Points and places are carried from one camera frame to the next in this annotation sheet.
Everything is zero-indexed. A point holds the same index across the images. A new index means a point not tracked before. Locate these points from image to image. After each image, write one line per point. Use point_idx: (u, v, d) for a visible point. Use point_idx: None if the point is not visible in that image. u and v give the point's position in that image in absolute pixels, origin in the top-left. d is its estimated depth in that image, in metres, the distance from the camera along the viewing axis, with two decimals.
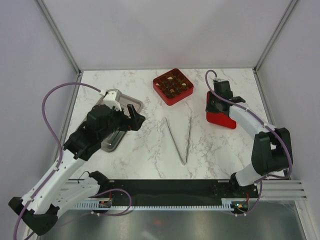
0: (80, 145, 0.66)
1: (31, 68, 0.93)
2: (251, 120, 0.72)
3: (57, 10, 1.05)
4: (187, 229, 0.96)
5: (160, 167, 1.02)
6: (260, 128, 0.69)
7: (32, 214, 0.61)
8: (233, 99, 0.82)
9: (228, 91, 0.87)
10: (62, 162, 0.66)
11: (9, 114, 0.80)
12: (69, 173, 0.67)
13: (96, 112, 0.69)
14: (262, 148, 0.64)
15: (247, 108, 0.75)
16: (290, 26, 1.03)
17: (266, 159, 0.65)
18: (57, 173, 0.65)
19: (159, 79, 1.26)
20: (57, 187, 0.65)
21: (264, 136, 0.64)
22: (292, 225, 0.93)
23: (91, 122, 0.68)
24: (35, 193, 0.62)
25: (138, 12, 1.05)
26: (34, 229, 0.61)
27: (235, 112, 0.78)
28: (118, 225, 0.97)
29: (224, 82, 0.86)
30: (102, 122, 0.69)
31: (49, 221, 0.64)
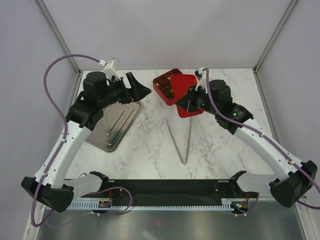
0: (83, 114, 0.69)
1: (32, 68, 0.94)
2: (271, 151, 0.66)
3: (58, 11, 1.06)
4: (188, 229, 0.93)
5: (160, 167, 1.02)
6: (287, 165, 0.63)
7: (49, 188, 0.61)
8: (239, 115, 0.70)
9: (228, 99, 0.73)
10: (68, 134, 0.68)
11: (9, 113, 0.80)
12: (78, 145, 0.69)
13: (91, 78, 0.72)
14: (295, 191, 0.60)
15: (262, 133, 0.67)
16: (289, 26, 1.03)
17: (295, 196, 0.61)
18: (66, 145, 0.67)
19: (159, 79, 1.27)
20: (67, 159, 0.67)
21: (297, 181, 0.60)
22: (294, 225, 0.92)
23: (88, 88, 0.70)
24: (47, 169, 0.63)
25: (137, 12, 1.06)
26: (52, 205, 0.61)
27: (246, 137, 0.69)
28: (118, 225, 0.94)
29: (224, 90, 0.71)
30: (99, 87, 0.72)
31: (66, 195, 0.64)
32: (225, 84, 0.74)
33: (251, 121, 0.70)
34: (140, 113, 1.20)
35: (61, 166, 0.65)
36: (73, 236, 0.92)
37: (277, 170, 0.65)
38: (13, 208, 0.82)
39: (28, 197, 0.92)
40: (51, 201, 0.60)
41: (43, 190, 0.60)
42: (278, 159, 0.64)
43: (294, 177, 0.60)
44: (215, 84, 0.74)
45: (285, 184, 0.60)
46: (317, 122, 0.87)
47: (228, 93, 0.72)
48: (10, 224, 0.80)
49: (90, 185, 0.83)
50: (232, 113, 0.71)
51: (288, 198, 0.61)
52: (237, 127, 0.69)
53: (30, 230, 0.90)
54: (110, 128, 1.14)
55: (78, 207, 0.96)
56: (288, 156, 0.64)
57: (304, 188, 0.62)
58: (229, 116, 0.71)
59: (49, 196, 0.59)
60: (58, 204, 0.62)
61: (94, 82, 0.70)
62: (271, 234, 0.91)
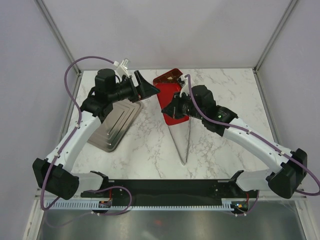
0: (94, 108, 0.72)
1: (32, 68, 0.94)
2: (261, 146, 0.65)
3: (58, 11, 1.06)
4: (188, 229, 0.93)
5: (160, 167, 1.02)
6: (278, 157, 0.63)
7: (60, 168, 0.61)
8: (224, 116, 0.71)
9: (212, 102, 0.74)
10: (82, 120, 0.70)
11: (10, 113, 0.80)
12: (89, 132, 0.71)
13: (102, 74, 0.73)
14: (290, 181, 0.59)
15: (249, 130, 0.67)
16: (290, 26, 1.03)
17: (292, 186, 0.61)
18: (79, 130, 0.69)
19: (159, 79, 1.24)
20: (79, 145, 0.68)
21: (290, 171, 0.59)
22: (293, 225, 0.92)
23: (99, 84, 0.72)
24: (60, 150, 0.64)
25: (137, 12, 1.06)
26: (61, 187, 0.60)
27: (234, 136, 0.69)
28: (118, 225, 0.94)
29: (206, 95, 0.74)
30: (109, 84, 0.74)
31: (74, 181, 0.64)
32: (206, 89, 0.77)
33: (236, 119, 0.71)
34: (140, 112, 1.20)
35: (73, 149, 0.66)
36: (74, 236, 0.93)
37: (271, 164, 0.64)
38: (13, 208, 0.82)
39: (28, 197, 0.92)
40: (60, 185, 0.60)
41: (54, 172, 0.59)
42: (268, 153, 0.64)
43: (287, 168, 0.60)
44: (198, 90, 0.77)
45: (279, 176, 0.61)
46: (317, 122, 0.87)
47: (211, 97, 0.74)
48: (10, 223, 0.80)
49: (93, 180, 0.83)
50: (217, 115, 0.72)
51: (286, 190, 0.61)
52: (224, 128, 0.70)
53: (30, 230, 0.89)
54: (110, 128, 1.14)
55: (78, 207, 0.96)
56: (278, 148, 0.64)
57: (299, 176, 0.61)
58: (214, 118, 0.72)
59: (61, 175, 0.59)
60: (65, 189, 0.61)
61: (105, 78, 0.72)
62: (271, 234, 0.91)
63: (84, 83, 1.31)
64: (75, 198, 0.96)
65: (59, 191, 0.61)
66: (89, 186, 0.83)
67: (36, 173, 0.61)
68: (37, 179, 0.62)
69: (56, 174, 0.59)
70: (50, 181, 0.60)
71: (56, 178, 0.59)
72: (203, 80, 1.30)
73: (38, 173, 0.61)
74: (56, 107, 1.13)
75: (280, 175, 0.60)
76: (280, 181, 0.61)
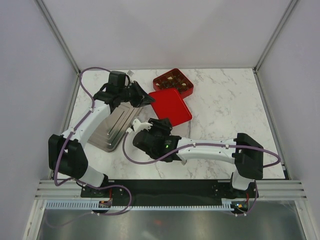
0: (105, 99, 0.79)
1: (31, 68, 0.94)
2: (209, 149, 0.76)
3: (58, 11, 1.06)
4: (188, 230, 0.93)
5: (160, 167, 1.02)
6: (226, 151, 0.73)
7: (75, 143, 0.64)
8: (170, 145, 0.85)
9: (154, 140, 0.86)
10: (95, 106, 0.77)
11: (9, 113, 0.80)
12: (102, 118, 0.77)
13: (116, 71, 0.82)
14: (247, 164, 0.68)
15: (193, 143, 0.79)
16: (290, 25, 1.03)
17: (257, 167, 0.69)
18: (93, 114, 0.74)
19: (159, 79, 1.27)
20: (92, 127, 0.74)
21: (241, 157, 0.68)
22: (293, 225, 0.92)
23: (113, 79, 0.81)
24: (76, 127, 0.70)
25: (137, 12, 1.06)
26: (74, 163, 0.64)
27: (187, 154, 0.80)
28: (118, 225, 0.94)
29: (144, 138, 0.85)
30: (120, 81, 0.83)
31: (84, 161, 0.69)
32: (142, 132, 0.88)
33: (181, 141, 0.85)
34: (140, 113, 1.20)
35: (87, 128, 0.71)
36: (74, 236, 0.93)
37: (227, 159, 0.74)
38: (13, 209, 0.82)
39: (28, 197, 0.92)
40: (72, 161, 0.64)
41: (69, 146, 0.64)
42: (218, 151, 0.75)
43: (239, 156, 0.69)
44: (137, 138, 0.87)
45: (240, 167, 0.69)
46: (316, 122, 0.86)
47: (149, 137, 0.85)
48: (10, 223, 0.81)
49: (94, 175, 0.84)
50: (166, 145, 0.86)
51: (255, 173, 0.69)
52: (176, 153, 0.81)
53: (30, 230, 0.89)
54: (111, 128, 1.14)
55: (78, 207, 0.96)
56: (222, 144, 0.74)
57: (255, 155, 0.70)
58: (164, 149, 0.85)
59: (74, 150, 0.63)
60: (76, 167, 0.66)
61: (118, 74, 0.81)
62: (271, 234, 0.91)
63: (84, 82, 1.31)
64: (75, 198, 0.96)
65: (70, 169, 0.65)
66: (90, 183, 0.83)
67: (51, 149, 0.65)
68: (50, 156, 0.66)
69: (71, 148, 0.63)
70: (64, 156, 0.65)
71: (71, 153, 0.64)
72: (203, 80, 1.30)
73: (53, 148, 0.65)
74: (56, 107, 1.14)
75: (238, 164, 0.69)
76: (244, 169, 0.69)
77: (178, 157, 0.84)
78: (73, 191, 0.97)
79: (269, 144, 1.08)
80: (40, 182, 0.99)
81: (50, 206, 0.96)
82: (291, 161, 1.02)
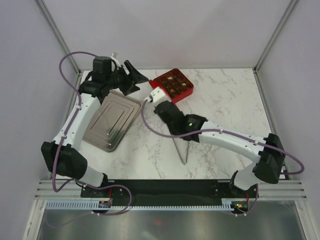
0: (93, 87, 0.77)
1: (31, 67, 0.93)
2: (236, 141, 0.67)
3: (57, 11, 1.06)
4: (188, 230, 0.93)
5: (160, 167, 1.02)
6: (255, 147, 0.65)
7: (69, 148, 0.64)
8: (194, 123, 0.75)
9: (178, 114, 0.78)
10: (82, 102, 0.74)
11: (9, 113, 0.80)
12: (91, 113, 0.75)
13: (100, 57, 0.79)
14: (271, 167, 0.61)
15: (221, 130, 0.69)
16: (290, 25, 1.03)
17: (276, 173, 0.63)
18: (82, 112, 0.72)
19: (159, 79, 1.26)
20: (84, 125, 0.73)
21: (267, 157, 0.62)
22: (293, 225, 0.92)
23: (98, 66, 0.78)
24: (66, 131, 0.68)
25: (137, 12, 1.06)
26: (72, 165, 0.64)
27: (209, 138, 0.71)
28: (118, 225, 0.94)
29: (171, 109, 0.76)
30: (106, 67, 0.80)
31: (82, 161, 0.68)
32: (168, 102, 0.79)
33: (205, 124, 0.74)
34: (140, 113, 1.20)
35: (78, 129, 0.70)
36: (74, 236, 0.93)
37: (250, 155, 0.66)
38: (13, 209, 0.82)
39: (29, 197, 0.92)
40: (70, 164, 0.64)
41: (63, 151, 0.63)
42: (244, 145, 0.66)
43: (266, 155, 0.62)
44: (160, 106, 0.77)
45: (262, 166, 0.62)
46: (316, 122, 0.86)
47: (176, 110, 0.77)
48: (11, 224, 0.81)
49: (94, 174, 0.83)
50: (188, 124, 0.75)
51: (270, 176, 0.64)
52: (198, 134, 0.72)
53: (30, 230, 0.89)
54: (110, 128, 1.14)
55: (78, 207, 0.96)
56: (251, 139, 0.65)
57: (280, 159, 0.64)
58: (186, 127, 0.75)
59: (70, 154, 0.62)
60: (76, 168, 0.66)
61: (102, 61, 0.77)
62: (271, 234, 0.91)
63: None
64: (75, 198, 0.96)
65: (71, 171, 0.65)
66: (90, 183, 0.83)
67: (45, 156, 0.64)
68: (47, 162, 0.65)
69: (66, 153, 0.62)
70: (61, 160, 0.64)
71: (66, 157, 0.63)
72: (203, 80, 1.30)
73: (47, 155, 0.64)
74: (56, 107, 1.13)
75: (261, 163, 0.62)
76: (265, 169, 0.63)
77: (199, 139, 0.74)
78: (73, 191, 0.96)
79: None
80: (40, 182, 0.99)
81: (50, 206, 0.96)
82: (291, 162, 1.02)
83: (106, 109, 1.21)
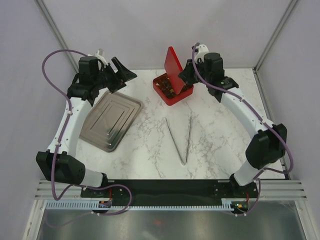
0: (83, 90, 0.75)
1: (31, 67, 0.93)
2: (248, 114, 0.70)
3: (57, 11, 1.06)
4: (188, 230, 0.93)
5: (160, 167, 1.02)
6: (259, 125, 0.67)
7: (65, 155, 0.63)
8: (226, 83, 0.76)
9: (220, 69, 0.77)
10: (73, 107, 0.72)
11: (9, 113, 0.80)
12: (83, 116, 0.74)
13: (85, 58, 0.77)
14: (261, 146, 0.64)
15: (242, 99, 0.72)
16: (290, 26, 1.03)
17: (262, 156, 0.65)
18: (73, 117, 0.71)
19: (159, 79, 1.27)
20: (76, 129, 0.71)
21: (263, 137, 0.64)
22: (293, 225, 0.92)
23: (84, 68, 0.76)
24: (60, 138, 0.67)
25: (137, 12, 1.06)
26: (70, 172, 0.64)
27: (228, 101, 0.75)
28: (118, 225, 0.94)
29: (217, 60, 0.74)
30: (93, 68, 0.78)
31: (79, 166, 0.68)
32: (219, 56, 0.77)
33: (236, 89, 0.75)
34: (140, 113, 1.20)
35: (71, 135, 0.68)
36: (74, 236, 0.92)
37: (250, 129, 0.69)
38: (14, 208, 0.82)
39: (29, 197, 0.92)
40: (68, 171, 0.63)
41: (59, 160, 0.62)
42: (251, 120, 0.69)
43: (262, 134, 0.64)
44: (211, 55, 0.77)
45: (254, 139, 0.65)
46: (316, 123, 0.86)
47: (220, 64, 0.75)
48: (11, 223, 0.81)
49: (95, 174, 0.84)
50: (220, 82, 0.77)
51: (255, 156, 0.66)
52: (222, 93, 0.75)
53: (30, 230, 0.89)
54: (110, 128, 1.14)
55: (78, 207, 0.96)
56: (260, 117, 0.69)
57: (275, 152, 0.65)
58: (217, 84, 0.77)
59: (66, 162, 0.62)
60: (74, 174, 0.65)
61: (89, 62, 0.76)
62: (271, 234, 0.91)
63: None
64: (75, 198, 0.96)
65: (69, 178, 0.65)
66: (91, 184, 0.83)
67: (41, 165, 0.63)
68: (45, 172, 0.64)
69: (62, 161, 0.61)
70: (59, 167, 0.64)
71: (63, 165, 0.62)
72: None
73: (44, 164, 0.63)
74: (56, 107, 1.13)
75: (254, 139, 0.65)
76: (254, 146, 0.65)
77: (220, 98, 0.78)
78: (73, 191, 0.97)
79: None
80: (40, 182, 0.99)
81: (50, 206, 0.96)
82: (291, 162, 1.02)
83: (106, 109, 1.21)
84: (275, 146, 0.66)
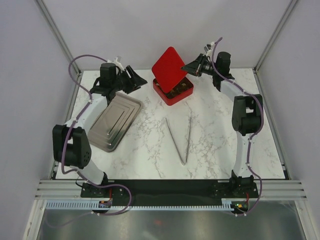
0: (101, 93, 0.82)
1: (31, 67, 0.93)
2: (234, 90, 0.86)
3: (58, 11, 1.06)
4: (188, 230, 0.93)
5: (160, 167, 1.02)
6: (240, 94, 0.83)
7: (79, 131, 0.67)
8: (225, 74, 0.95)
9: (226, 66, 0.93)
10: (93, 98, 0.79)
11: (9, 113, 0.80)
12: (99, 109, 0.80)
13: (106, 64, 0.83)
14: (239, 107, 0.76)
15: (234, 82, 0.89)
16: (290, 25, 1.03)
17: (242, 118, 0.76)
18: (92, 105, 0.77)
19: None
20: (92, 116, 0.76)
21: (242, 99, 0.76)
22: (293, 225, 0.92)
23: (104, 73, 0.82)
24: (78, 117, 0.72)
25: (137, 12, 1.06)
26: (80, 148, 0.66)
27: (224, 85, 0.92)
28: (118, 225, 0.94)
29: (226, 59, 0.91)
30: (112, 73, 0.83)
31: (88, 150, 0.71)
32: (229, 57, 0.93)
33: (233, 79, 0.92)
34: (140, 113, 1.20)
35: (88, 117, 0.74)
36: (74, 236, 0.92)
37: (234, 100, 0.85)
38: (14, 208, 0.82)
39: (28, 197, 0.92)
40: (77, 148, 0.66)
41: (74, 133, 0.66)
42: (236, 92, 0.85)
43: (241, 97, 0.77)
44: (222, 54, 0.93)
45: (234, 102, 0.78)
46: (316, 122, 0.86)
47: (227, 63, 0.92)
48: (10, 223, 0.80)
49: (96, 170, 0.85)
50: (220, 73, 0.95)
51: (236, 119, 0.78)
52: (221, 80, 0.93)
53: (30, 230, 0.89)
54: (110, 128, 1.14)
55: (78, 207, 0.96)
56: (242, 89, 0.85)
57: (254, 119, 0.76)
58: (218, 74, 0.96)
59: (79, 136, 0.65)
60: (82, 154, 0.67)
61: (109, 68, 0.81)
62: (271, 234, 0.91)
63: (84, 82, 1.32)
64: (75, 198, 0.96)
65: (76, 156, 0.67)
66: (91, 179, 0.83)
67: (55, 138, 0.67)
68: (56, 145, 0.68)
69: (76, 134, 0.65)
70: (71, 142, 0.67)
71: (76, 139, 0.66)
72: (203, 80, 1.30)
73: (58, 137, 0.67)
74: (56, 107, 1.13)
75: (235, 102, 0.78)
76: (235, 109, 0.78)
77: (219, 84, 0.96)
78: (73, 191, 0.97)
79: (269, 144, 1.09)
80: (40, 182, 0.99)
81: (50, 206, 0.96)
82: (291, 161, 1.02)
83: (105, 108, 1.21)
84: (254, 114, 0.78)
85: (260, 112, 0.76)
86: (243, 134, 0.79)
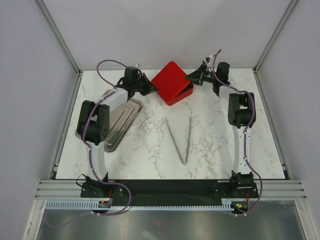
0: (123, 89, 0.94)
1: (30, 67, 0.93)
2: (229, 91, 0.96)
3: (58, 11, 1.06)
4: (188, 230, 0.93)
5: (160, 167, 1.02)
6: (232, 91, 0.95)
7: (104, 107, 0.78)
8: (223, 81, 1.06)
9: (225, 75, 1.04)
10: (118, 89, 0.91)
11: (9, 113, 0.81)
12: (118, 100, 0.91)
13: (130, 67, 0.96)
14: (234, 101, 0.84)
15: (231, 86, 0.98)
16: (290, 25, 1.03)
17: (236, 111, 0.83)
18: (116, 94, 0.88)
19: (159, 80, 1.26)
20: (113, 104, 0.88)
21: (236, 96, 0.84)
22: (293, 226, 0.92)
23: (128, 73, 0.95)
24: (104, 99, 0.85)
25: (137, 11, 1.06)
26: (103, 121, 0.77)
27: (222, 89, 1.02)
28: (118, 225, 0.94)
29: (225, 69, 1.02)
30: (134, 74, 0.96)
31: (108, 128, 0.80)
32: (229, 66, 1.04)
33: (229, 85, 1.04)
34: (140, 113, 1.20)
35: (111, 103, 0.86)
36: (73, 236, 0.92)
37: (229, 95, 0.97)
38: (14, 208, 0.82)
39: (29, 197, 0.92)
40: (100, 121, 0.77)
41: (100, 107, 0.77)
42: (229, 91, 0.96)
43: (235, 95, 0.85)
44: (222, 63, 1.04)
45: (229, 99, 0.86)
46: (316, 122, 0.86)
47: (226, 72, 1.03)
48: (11, 222, 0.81)
49: (102, 162, 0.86)
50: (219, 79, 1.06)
51: (231, 114, 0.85)
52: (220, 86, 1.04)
53: (30, 230, 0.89)
54: (110, 128, 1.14)
55: (78, 207, 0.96)
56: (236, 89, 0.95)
57: (248, 113, 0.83)
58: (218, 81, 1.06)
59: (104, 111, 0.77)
60: (102, 128, 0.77)
61: (132, 70, 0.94)
62: (271, 234, 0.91)
63: (84, 82, 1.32)
64: (75, 198, 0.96)
65: (96, 129, 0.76)
66: (96, 169, 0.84)
67: (83, 111, 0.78)
68: (82, 117, 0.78)
69: (102, 109, 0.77)
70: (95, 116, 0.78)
71: (101, 113, 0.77)
72: None
73: (85, 110, 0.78)
74: (56, 107, 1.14)
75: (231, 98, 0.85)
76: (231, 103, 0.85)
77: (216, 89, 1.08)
78: (73, 191, 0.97)
79: (269, 144, 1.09)
80: (40, 182, 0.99)
81: (50, 206, 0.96)
82: (291, 161, 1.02)
83: None
84: (246, 109, 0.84)
85: (252, 106, 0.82)
86: (237, 127, 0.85)
